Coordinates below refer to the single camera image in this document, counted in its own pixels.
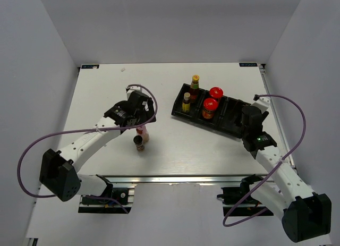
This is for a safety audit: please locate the yellow-label small bottle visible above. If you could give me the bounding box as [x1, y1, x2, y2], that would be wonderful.
[182, 92, 191, 113]

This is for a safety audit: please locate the left blue corner sticker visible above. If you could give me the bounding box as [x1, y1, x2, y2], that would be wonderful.
[81, 64, 99, 70]

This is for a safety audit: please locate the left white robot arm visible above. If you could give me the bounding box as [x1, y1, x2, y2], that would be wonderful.
[39, 86, 157, 203]

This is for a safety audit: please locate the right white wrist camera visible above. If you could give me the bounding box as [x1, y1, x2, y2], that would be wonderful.
[251, 95, 270, 113]

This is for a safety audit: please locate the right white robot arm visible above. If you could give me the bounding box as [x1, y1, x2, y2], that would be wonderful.
[240, 106, 332, 242]

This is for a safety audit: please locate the red-label sauce bottle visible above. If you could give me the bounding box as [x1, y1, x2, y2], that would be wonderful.
[189, 75, 200, 103]

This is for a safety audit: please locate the pink-lid spice bottle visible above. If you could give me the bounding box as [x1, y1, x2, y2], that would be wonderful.
[136, 125, 150, 143]

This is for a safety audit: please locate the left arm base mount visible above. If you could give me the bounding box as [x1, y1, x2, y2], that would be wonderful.
[78, 182, 135, 214]

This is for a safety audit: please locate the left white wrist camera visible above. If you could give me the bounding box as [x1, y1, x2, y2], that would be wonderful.
[126, 86, 142, 99]

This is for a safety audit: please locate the black three-compartment tray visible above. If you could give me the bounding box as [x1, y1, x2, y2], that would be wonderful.
[172, 83, 249, 139]

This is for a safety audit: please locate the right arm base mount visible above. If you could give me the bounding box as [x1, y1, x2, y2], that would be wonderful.
[217, 175, 274, 217]

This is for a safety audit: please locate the black-lid spice bottle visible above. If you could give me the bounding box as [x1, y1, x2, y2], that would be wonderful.
[133, 135, 145, 152]

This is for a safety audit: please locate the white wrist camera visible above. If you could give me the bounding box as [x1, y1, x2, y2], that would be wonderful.
[251, 95, 270, 113]
[126, 86, 142, 99]

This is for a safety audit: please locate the red-lid sauce jar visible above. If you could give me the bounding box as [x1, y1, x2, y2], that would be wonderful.
[202, 98, 218, 120]
[209, 87, 223, 103]

